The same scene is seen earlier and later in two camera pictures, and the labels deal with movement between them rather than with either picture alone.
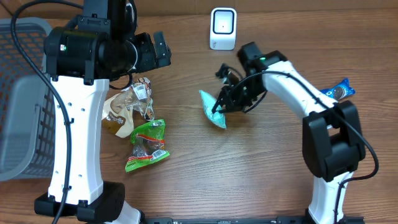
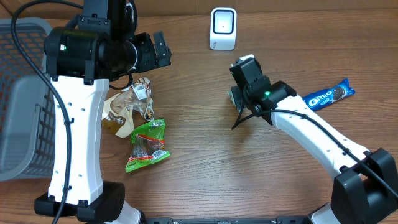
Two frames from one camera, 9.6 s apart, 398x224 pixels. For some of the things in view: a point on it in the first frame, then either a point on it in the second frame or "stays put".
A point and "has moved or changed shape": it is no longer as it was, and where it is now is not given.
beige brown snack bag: [117, 109] stays put
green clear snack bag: [148, 139] stays put
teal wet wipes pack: [218, 118] has moved or changed shape
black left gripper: [151, 60] stays put
